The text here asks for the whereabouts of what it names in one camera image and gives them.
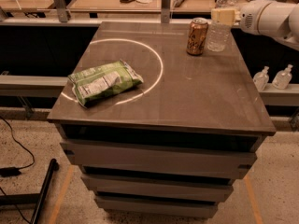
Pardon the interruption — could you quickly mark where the clear sanitizer bottle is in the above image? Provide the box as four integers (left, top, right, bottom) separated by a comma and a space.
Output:
253, 66, 269, 91
272, 64, 292, 90

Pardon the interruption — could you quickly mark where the right clear sanitizer bottle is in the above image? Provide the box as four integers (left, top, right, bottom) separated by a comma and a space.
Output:
272, 64, 292, 90

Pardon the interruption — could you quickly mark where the orange soda can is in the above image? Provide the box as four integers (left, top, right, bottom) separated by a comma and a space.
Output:
186, 18, 208, 55

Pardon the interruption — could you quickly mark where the black stand leg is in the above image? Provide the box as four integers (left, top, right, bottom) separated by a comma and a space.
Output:
0, 159, 59, 224

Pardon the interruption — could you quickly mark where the black power cable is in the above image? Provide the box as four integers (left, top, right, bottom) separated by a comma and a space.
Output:
0, 115, 36, 178

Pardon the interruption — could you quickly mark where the clear plastic water bottle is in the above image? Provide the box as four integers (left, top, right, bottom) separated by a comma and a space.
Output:
206, 0, 238, 52

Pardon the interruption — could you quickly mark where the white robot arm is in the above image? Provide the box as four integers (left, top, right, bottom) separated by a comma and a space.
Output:
211, 0, 299, 50

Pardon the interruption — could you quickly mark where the left clear sanitizer bottle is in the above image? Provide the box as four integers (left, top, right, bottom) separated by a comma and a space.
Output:
253, 66, 269, 91

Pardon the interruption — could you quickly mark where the green chip bag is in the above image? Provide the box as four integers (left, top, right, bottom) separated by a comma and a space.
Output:
68, 60, 143, 106

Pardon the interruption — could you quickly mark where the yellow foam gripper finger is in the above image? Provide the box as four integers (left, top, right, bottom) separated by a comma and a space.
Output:
211, 7, 240, 26

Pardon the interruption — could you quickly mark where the grey drawer cabinet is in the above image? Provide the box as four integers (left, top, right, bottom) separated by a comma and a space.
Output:
49, 22, 275, 218

